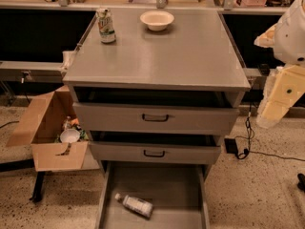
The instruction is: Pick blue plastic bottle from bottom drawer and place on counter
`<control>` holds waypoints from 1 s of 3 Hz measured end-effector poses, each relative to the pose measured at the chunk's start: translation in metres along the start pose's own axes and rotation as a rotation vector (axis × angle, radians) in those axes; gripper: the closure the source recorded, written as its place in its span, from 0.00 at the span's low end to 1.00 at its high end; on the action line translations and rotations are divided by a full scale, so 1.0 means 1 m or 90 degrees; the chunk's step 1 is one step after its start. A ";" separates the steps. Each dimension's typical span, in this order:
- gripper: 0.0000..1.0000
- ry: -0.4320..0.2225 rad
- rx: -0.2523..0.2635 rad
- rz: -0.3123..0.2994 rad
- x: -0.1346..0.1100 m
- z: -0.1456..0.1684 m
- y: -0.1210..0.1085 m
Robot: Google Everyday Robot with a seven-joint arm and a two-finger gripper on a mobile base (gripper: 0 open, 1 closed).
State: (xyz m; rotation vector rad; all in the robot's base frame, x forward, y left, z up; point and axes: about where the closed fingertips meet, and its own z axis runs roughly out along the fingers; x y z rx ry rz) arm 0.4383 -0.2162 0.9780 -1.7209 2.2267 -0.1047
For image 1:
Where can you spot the grey drawer cabinet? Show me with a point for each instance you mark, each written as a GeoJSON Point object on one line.
{"type": "Point", "coordinates": [194, 53]}

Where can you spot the white cup in box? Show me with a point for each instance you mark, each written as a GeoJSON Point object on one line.
{"type": "Point", "coordinates": [70, 136]}

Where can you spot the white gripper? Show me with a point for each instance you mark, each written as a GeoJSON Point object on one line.
{"type": "Point", "coordinates": [291, 40]}

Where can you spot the grey bottom drawer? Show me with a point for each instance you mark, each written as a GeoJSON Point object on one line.
{"type": "Point", "coordinates": [176, 192]}

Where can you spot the grey middle drawer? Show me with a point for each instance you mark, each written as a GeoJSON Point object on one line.
{"type": "Point", "coordinates": [156, 148]}

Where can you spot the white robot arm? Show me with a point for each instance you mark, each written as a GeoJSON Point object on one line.
{"type": "Point", "coordinates": [289, 38]}

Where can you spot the white bowl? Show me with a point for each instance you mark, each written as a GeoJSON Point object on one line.
{"type": "Point", "coordinates": [156, 20]}

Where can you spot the grey drawer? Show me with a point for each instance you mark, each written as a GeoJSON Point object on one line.
{"type": "Point", "coordinates": [156, 148]}
{"type": "Point", "coordinates": [176, 192]}
{"type": "Point", "coordinates": [154, 111]}

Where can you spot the black device on rail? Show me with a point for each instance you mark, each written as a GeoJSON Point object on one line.
{"type": "Point", "coordinates": [264, 69]}

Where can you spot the small bottle in box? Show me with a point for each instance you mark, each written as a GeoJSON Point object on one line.
{"type": "Point", "coordinates": [66, 124]}

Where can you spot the grey top drawer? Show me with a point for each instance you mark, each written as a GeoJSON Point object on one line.
{"type": "Point", "coordinates": [154, 111]}

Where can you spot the clear blue plastic bottle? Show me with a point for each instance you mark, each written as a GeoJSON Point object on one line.
{"type": "Point", "coordinates": [137, 205]}

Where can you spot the cardboard box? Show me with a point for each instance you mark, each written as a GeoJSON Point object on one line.
{"type": "Point", "coordinates": [40, 126]}

